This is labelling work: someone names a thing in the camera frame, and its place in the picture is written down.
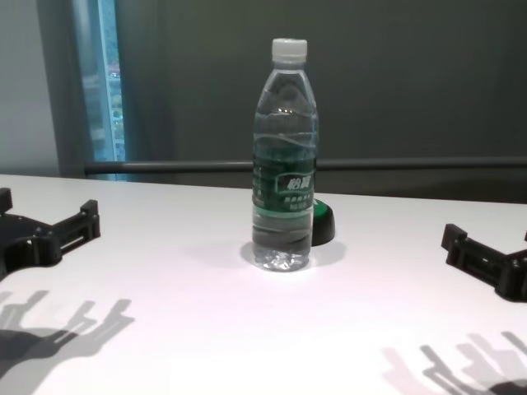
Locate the grey horizontal handrail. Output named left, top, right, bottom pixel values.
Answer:
left=84, top=158, right=527, bottom=174

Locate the clear water bottle green label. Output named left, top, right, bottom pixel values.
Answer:
left=250, top=37, right=320, bottom=273

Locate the green YES button black base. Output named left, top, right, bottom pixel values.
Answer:
left=310, top=197, right=338, bottom=249

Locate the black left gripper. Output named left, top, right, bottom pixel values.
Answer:
left=0, top=187, right=102, bottom=283

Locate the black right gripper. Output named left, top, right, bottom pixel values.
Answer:
left=440, top=223, right=527, bottom=304

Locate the glass window strip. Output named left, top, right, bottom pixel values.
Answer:
left=80, top=0, right=127, bottom=164

